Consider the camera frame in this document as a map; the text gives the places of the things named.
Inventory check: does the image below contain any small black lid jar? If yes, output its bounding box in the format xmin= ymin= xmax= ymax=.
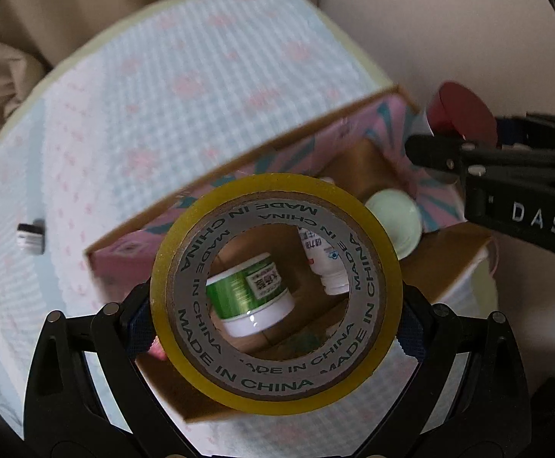
xmin=16 ymin=219 xmax=45 ymax=255

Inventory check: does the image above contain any green label white jar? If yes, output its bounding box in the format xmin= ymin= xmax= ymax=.
xmin=206 ymin=252 xmax=295 ymax=338

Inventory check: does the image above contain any pale green cream jar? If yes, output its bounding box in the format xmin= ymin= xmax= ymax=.
xmin=366 ymin=189 xmax=422 ymax=260

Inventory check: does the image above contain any red lid jar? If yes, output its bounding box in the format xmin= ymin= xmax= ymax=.
xmin=426 ymin=81 xmax=498 ymax=146

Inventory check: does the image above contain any cardboard box with pink lining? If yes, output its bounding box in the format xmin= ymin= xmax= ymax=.
xmin=84 ymin=84 xmax=498 ymax=424

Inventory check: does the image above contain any white medicine bottle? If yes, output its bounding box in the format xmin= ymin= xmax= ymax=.
xmin=298 ymin=227 xmax=350 ymax=296

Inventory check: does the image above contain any checkered floral bed cover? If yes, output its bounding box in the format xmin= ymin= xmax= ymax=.
xmin=0 ymin=0 xmax=391 ymax=435

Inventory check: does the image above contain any yellow tape roll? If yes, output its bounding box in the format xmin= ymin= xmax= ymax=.
xmin=150 ymin=174 xmax=403 ymax=416

